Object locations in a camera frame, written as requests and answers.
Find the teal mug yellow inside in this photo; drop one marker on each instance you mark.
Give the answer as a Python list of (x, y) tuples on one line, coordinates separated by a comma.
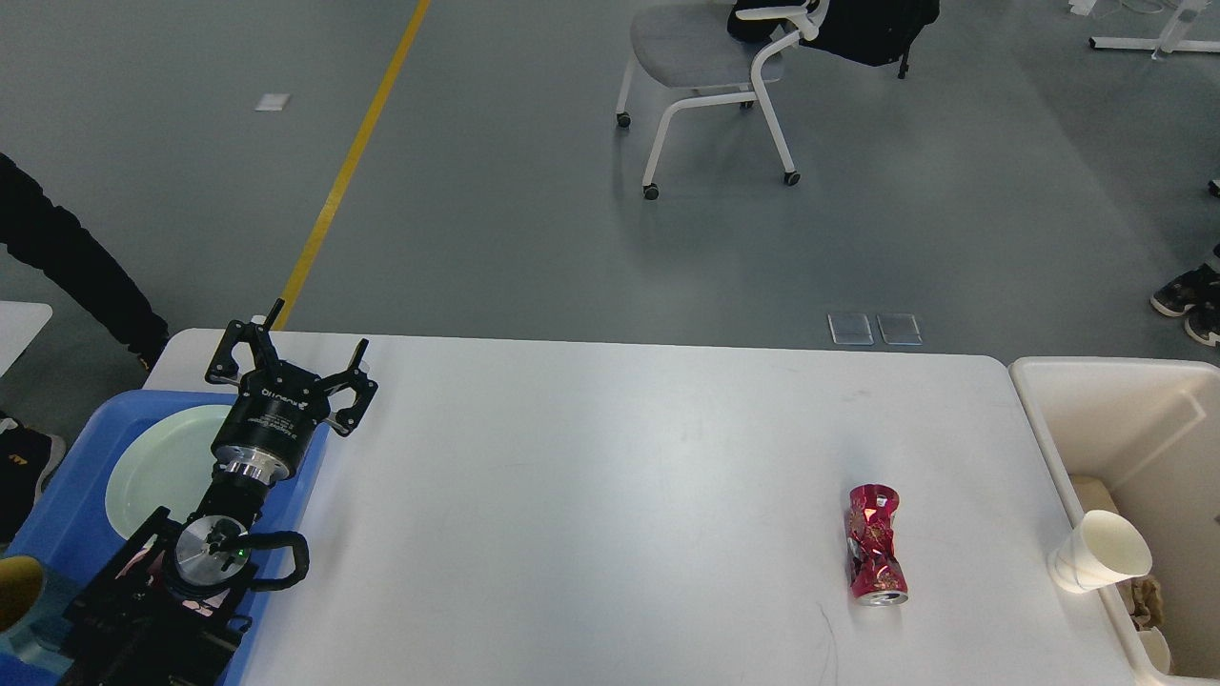
[(34, 599)]

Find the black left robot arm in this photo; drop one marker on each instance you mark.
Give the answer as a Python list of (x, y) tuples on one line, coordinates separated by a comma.
[(165, 609)]

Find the red small packet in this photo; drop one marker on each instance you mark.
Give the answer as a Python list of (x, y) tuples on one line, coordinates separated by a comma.
[(876, 578)]

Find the white grey office chair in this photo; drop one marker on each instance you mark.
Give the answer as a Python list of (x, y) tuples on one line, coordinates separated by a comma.
[(687, 47)]

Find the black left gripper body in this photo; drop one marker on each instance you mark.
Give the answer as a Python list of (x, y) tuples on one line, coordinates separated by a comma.
[(269, 428)]

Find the white paper cup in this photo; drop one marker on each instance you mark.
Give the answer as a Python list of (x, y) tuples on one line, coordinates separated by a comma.
[(1156, 649), (1102, 550)]

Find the person dark clothing left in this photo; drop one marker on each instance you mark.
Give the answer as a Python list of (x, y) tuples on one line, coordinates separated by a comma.
[(51, 239)]

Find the napkin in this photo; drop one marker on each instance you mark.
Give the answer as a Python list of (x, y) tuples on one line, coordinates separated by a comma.
[(1145, 602)]

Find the person black sneakers right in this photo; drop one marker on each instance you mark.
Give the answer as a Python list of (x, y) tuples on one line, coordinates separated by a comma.
[(1194, 295)]

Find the black backpack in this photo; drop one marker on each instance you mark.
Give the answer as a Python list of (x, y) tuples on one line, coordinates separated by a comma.
[(873, 33)]

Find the beige plastic bin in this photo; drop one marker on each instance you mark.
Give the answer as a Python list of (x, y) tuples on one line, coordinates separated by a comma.
[(1149, 429)]

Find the light green plate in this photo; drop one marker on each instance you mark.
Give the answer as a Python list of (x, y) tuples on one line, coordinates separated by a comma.
[(169, 464)]

